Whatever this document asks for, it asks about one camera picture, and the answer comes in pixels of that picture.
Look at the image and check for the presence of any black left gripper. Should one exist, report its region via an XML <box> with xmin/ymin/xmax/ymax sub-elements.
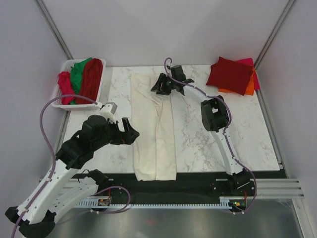
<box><xmin>94</xmin><ymin>117</ymin><xmax>140</xmax><ymax>150</ymax></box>

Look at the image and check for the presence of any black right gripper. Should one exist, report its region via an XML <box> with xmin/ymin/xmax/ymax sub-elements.
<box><xmin>151</xmin><ymin>73</ymin><xmax>176</xmax><ymax>96</ymax></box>

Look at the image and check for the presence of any white t shirt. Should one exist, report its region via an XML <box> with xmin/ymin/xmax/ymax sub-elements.
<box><xmin>130</xmin><ymin>73</ymin><xmax>177</xmax><ymax>181</ymax></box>

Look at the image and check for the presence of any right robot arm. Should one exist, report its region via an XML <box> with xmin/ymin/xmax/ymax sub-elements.
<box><xmin>151</xmin><ymin>64</ymin><xmax>250</xmax><ymax>195</ymax></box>

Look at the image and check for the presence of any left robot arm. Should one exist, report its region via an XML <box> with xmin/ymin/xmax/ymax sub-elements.
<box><xmin>5</xmin><ymin>115</ymin><xmax>140</xmax><ymax>238</ymax></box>

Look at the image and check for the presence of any folded dark red t shirt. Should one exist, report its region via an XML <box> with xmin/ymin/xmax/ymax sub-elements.
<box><xmin>206</xmin><ymin>57</ymin><xmax>253</xmax><ymax>96</ymax></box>

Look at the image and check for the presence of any green t shirt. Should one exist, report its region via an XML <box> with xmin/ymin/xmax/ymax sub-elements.
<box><xmin>70</xmin><ymin>58</ymin><xmax>92</xmax><ymax>95</ymax></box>

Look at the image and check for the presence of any crimson pink t shirt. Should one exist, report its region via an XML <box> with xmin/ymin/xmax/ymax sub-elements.
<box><xmin>57</xmin><ymin>71</ymin><xmax>75</xmax><ymax>105</ymax></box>

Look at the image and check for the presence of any folded orange t shirt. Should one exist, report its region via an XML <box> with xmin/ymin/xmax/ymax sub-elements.
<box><xmin>218</xmin><ymin>68</ymin><xmax>255</xmax><ymax>96</ymax></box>

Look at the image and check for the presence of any folded pink t shirt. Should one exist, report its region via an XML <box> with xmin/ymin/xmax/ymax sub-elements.
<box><xmin>237</xmin><ymin>58</ymin><xmax>260</xmax><ymax>95</ymax></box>

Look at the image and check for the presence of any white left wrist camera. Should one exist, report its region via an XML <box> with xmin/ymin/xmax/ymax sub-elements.
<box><xmin>100</xmin><ymin>102</ymin><xmax>117</xmax><ymax>123</ymax></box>

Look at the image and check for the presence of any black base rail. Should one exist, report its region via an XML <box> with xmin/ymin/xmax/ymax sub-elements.
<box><xmin>74</xmin><ymin>171</ymin><xmax>257</xmax><ymax>205</ymax></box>

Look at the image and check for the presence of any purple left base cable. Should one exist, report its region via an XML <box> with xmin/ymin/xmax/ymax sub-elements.
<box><xmin>90</xmin><ymin>185</ymin><xmax>132</xmax><ymax>215</ymax></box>

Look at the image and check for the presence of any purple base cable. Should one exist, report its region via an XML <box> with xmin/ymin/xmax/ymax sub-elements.
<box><xmin>227</xmin><ymin>188</ymin><xmax>258</xmax><ymax>216</ymax></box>
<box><xmin>90</xmin><ymin>185</ymin><xmax>132</xmax><ymax>215</ymax></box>

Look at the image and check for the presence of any white cable duct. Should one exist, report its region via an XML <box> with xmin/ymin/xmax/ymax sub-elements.
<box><xmin>74</xmin><ymin>196</ymin><xmax>244</xmax><ymax>210</ymax></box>

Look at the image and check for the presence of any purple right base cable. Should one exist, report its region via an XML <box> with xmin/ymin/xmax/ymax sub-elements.
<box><xmin>227</xmin><ymin>188</ymin><xmax>258</xmax><ymax>216</ymax></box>

